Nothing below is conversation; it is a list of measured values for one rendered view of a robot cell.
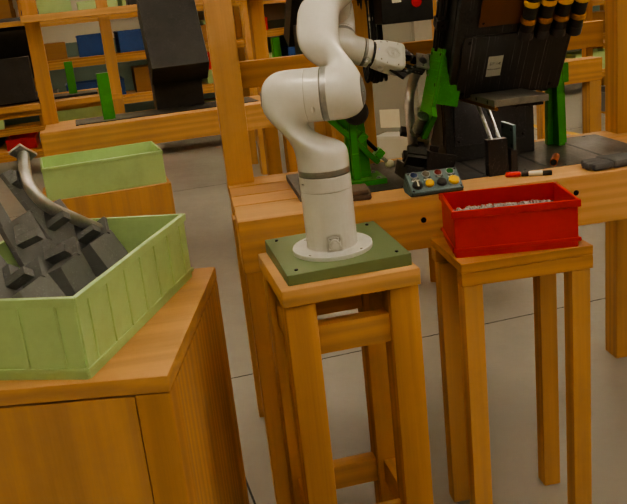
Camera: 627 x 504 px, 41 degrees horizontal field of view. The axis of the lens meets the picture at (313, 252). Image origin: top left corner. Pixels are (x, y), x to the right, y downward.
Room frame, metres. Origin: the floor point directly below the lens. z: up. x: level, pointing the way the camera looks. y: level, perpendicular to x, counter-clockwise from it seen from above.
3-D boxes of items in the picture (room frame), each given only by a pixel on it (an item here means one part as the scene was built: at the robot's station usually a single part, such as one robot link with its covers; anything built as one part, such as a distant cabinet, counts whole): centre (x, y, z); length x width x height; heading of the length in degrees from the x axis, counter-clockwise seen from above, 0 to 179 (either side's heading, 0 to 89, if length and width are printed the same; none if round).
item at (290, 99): (1.88, -0.01, 1.19); 0.19 x 0.12 x 0.24; 81
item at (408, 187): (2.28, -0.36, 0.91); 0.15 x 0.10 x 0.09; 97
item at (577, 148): (2.60, -0.51, 0.89); 1.10 x 0.42 x 0.02; 97
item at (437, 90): (2.52, -0.44, 1.17); 0.13 x 0.12 x 0.20; 97
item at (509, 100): (2.51, -0.60, 1.11); 0.39 x 0.16 x 0.03; 7
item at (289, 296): (1.89, -0.05, 0.83); 0.32 x 0.32 x 0.04; 11
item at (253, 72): (2.96, -0.46, 1.23); 1.30 x 0.05 x 0.09; 97
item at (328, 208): (1.88, -0.05, 0.97); 0.19 x 0.19 x 0.18
